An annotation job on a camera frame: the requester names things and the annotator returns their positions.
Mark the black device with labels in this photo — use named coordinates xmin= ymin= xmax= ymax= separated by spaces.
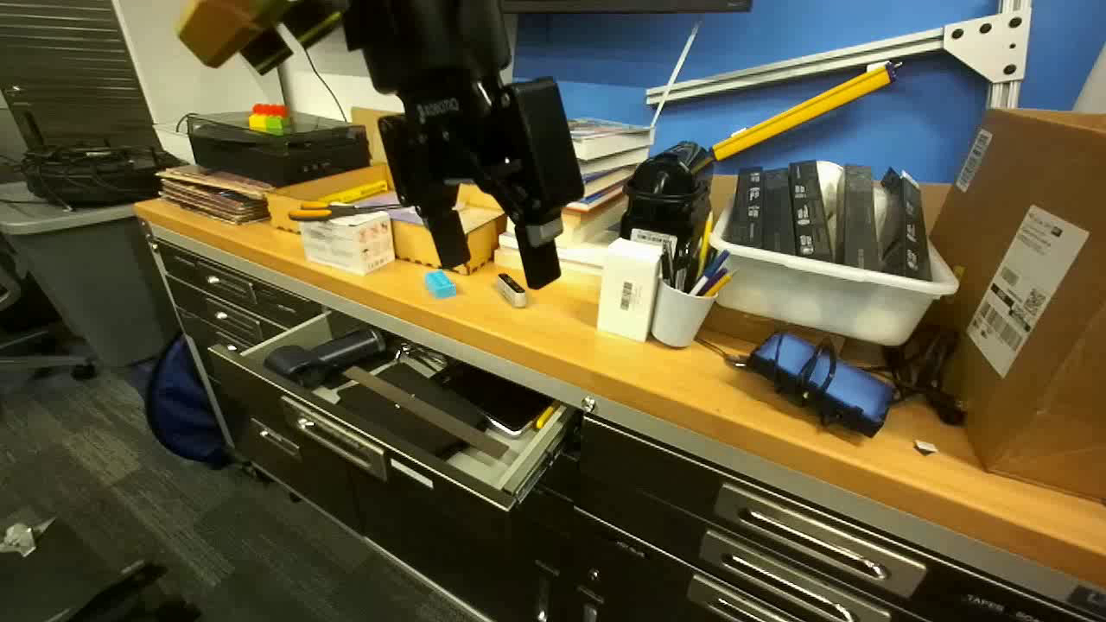
xmin=619 ymin=142 xmax=714 ymax=242

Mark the white plastic bin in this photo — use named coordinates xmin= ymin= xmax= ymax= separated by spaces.
xmin=711 ymin=158 xmax=957 ymax=347

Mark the open grey metal drawer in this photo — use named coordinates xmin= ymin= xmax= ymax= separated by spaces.
xmin=212 ymin=310 xmax=573 ymax=512

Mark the white cup with pens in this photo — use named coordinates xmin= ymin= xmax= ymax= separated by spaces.
xmin=654 ymin=251 xmax=728 ymax=348

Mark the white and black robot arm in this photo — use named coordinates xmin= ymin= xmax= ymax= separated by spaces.
xmin=240 ymin=0 xmax=585 ymax=289

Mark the stack of books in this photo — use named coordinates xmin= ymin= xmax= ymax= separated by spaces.
xmin=556 ymin=118 xmax=654 ymax=250

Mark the yellow level bar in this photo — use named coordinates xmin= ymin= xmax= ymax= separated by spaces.
xmin=711 ymin=63 xmax=895 ymax=163

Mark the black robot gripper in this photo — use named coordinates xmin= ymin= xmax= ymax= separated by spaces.
xmin=379 ymin=81 xmax=580 ymax=289

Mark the black bag on cabinet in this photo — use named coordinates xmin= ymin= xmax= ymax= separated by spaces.
xmin=2 ymin=86 xmax=177 ymax=210

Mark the black monitor screen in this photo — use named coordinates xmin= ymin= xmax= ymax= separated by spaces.
xmin=501 ymin=0 xmax=755 ymax=14

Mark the large cardboard box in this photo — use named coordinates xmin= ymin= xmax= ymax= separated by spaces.
xmin=932 ymin=111 xmax=1106 ymax=503

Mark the shallow wooden tray box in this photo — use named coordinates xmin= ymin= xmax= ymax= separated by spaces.
xmin=267 ymin=167 xmax=505 ymax=274

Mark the rainbow coloured toy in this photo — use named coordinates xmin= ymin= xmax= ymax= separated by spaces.
xmin=248 ymin=105 xmax=290 ymax=134

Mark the white rectangular box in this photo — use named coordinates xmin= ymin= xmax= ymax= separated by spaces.
xmin=598 ymin=238 xmax=665 ymax=341

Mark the small blue block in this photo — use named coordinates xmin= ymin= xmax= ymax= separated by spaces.
xmin=422 ymin=270 xmax=455 ymax=301

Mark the blue backpack on floor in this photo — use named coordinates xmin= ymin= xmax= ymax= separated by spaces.
xmin=144 ymin=337 xmax=233 ymax=471

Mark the wooden camera mount block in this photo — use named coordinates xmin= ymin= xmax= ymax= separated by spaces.
xmin=177 ymin=0 xmax=287 ymax=68

